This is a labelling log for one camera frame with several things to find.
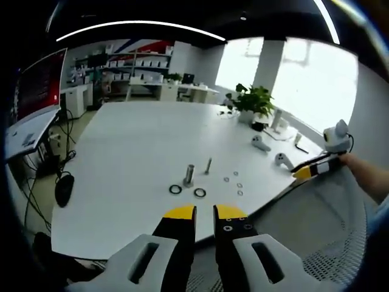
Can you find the wall shelf with white boxes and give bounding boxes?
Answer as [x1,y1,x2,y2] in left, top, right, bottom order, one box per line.
[102,50,173,83]

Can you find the white background desk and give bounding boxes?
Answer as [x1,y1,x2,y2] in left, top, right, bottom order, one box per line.
[128,80,220,103]

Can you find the black floor cables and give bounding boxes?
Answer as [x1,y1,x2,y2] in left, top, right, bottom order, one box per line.
[22,108,78,232]

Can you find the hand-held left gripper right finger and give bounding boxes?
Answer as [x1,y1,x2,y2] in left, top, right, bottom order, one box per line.
[212,204,344,292]

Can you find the long ceiling light strip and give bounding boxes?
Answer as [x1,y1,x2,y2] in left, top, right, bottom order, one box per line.
[314,0,341,45]
[55,20,227,43]

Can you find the potted green plant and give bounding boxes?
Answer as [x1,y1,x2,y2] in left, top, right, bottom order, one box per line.
[232,83,276,125]

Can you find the grey mesh chair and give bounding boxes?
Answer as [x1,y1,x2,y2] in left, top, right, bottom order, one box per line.
[187,172,379,292]

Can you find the computer monitor with red screen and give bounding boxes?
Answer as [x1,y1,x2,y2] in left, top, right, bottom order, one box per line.
[13,47,68,123]

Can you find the white handheld controller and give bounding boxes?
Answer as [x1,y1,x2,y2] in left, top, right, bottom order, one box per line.
[251,134,272,153]
[274,152,295,172]

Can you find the white side desk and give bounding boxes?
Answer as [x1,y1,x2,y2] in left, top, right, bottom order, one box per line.
[4,108,62,161]

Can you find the thick metal stud with base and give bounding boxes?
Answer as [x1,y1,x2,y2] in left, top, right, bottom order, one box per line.
[182,164,196,187]

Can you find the white bottle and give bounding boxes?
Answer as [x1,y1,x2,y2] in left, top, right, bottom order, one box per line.
[271,109,283,129]

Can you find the white cabinet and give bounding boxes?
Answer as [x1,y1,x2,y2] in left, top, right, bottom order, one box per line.
[60,84,89,119]

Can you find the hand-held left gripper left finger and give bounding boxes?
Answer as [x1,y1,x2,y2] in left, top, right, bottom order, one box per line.
[65,204,197,292]

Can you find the black oval object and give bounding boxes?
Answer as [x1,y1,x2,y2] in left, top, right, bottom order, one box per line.
[54,171,75,208]

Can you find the white tray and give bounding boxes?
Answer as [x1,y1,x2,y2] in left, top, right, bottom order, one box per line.
[263,125,298,141]

